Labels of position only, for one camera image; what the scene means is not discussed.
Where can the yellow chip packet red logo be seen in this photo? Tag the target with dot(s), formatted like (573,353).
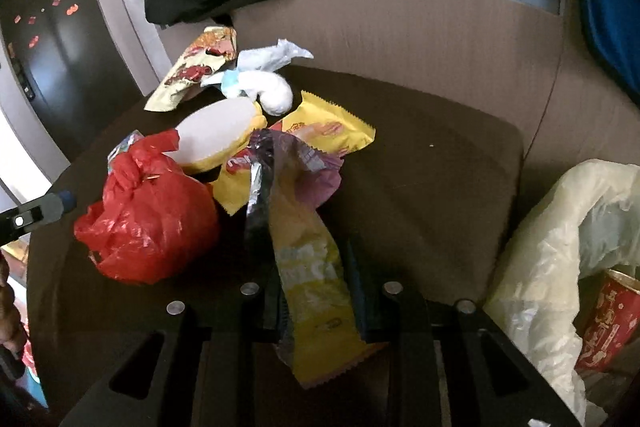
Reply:
(232,187)

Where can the gold and red snack packet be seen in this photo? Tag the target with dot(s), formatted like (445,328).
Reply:
(195,67)

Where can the colourful candy wrapper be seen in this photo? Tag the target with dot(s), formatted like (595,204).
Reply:
(122,147)

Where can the white tissue wad with blue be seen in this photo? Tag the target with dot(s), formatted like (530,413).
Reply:
(270,94)

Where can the purple and yellow snack wrapper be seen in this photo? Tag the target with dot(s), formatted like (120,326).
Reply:
(310,287)

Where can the black door with red stickers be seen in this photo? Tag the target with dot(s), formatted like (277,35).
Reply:
(65,47)

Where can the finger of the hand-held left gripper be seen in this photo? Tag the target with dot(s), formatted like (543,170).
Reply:
(45,207)

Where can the white plastic wrapper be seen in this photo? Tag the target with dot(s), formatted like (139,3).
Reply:
(270,56)

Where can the red paper cup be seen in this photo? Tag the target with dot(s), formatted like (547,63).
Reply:
(607,322)

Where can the beige sofa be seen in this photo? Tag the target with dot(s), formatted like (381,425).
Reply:
(425,32)

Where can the blue box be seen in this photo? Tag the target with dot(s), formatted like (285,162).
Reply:
(610,7)

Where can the yellow snack packet orange print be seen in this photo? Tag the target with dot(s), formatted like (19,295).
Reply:
(340,127)

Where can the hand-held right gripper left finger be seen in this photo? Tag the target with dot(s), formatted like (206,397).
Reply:
(257,317)

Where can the red plastic bag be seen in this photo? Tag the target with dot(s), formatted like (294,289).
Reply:
(150,217)

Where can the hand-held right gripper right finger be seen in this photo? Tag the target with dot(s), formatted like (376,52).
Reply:
(362,297)

